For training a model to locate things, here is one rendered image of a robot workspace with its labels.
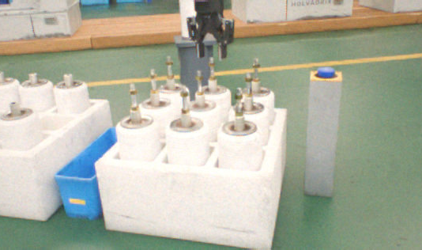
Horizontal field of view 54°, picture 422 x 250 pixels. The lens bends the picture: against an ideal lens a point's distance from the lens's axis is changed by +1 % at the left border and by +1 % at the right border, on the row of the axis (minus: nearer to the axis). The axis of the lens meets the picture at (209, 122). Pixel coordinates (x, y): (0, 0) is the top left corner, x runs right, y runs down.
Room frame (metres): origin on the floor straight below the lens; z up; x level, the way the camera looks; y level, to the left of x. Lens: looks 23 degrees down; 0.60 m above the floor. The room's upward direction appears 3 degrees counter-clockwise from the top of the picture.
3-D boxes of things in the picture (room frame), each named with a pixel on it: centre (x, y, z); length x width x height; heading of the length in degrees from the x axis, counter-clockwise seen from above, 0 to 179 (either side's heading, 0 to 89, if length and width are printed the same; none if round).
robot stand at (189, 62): (1.53, 0.04, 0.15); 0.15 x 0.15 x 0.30; 7
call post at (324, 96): (0.93, -0.28, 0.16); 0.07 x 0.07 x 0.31; 74
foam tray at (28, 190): (1.08, 0.55, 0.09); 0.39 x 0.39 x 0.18; 75
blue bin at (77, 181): (0.99, 0.29, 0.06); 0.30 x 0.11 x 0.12; 164
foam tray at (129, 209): (0.93, 0.02, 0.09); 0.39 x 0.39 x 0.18; 74
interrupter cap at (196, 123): (0.82, 0.05, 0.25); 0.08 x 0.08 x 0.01
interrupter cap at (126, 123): (0.85, 0.16, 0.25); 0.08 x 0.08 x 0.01
